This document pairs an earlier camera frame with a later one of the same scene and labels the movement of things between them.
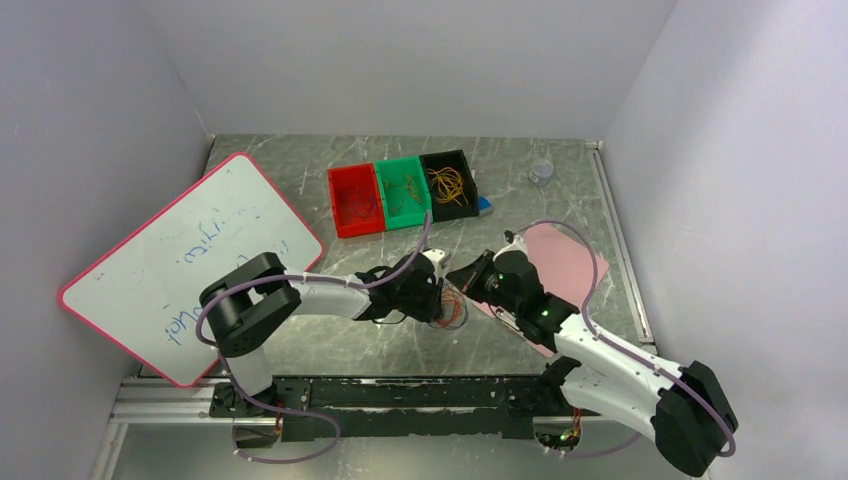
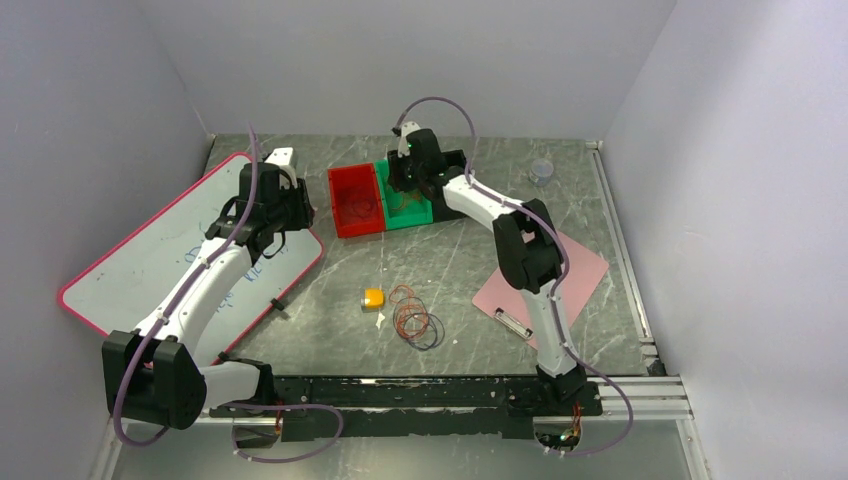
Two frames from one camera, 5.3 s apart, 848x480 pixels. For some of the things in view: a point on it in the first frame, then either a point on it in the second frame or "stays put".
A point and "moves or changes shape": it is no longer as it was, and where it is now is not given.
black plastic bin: (452, 210) stays put
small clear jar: (541, 172) stays put
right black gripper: (469, 278) -> (395, 165)
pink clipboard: (566, 269) stays put
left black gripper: (432, 310) -> (304, 213)
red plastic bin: (357, 203) stays put
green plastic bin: (405, 190) stays put
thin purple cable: (362, 205) stays put
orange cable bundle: (455, 309) moves or changes shape
